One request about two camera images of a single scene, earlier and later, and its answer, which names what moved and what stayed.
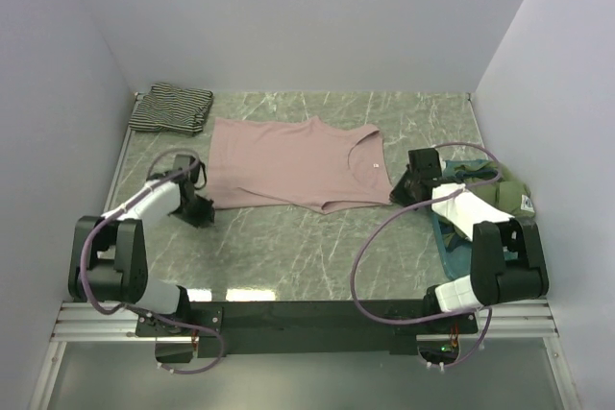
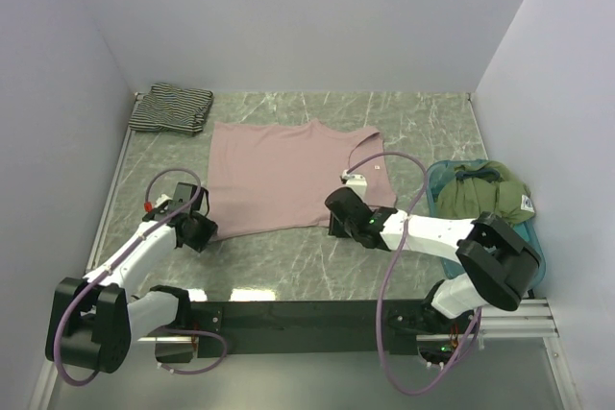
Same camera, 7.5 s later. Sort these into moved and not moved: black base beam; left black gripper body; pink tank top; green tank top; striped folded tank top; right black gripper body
Moved: right black gripper body; pink tank top; left black gripper body
Not moved: black base beam; striped folded tank top; green tank top
